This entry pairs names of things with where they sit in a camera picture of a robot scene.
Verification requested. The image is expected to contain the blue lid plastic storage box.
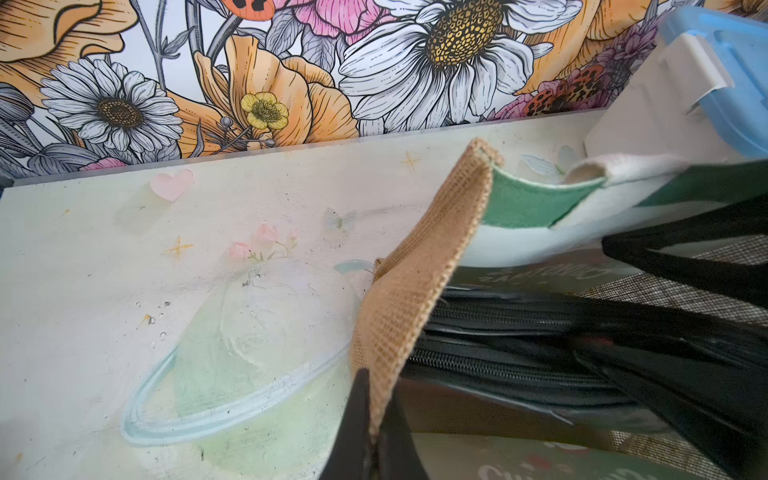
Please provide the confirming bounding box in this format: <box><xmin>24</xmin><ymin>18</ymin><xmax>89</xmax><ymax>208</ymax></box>
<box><xmin>585</xmin><ymin>6</ymin><xmax>767</xmax><ymax>163</ymax></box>

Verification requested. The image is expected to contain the green burlap Christmas canvas bag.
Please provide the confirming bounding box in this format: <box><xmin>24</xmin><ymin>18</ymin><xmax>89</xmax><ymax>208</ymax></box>
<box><xmin>350</xmin><ymin>139</ymin><xmax>767</xmax><ymax>479</ymax></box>

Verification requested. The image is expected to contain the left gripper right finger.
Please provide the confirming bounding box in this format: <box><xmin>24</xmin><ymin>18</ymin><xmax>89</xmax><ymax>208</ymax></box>
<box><xmin>377</xmin><ymin>395</ymin><xmax>429</xmax><ymax>480</ymax></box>

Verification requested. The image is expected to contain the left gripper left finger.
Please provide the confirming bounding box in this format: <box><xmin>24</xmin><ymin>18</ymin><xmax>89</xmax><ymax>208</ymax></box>
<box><xmin>319</xmin><ymin>369</ymin><xmax>373</xmax><ymax>480</ymax></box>

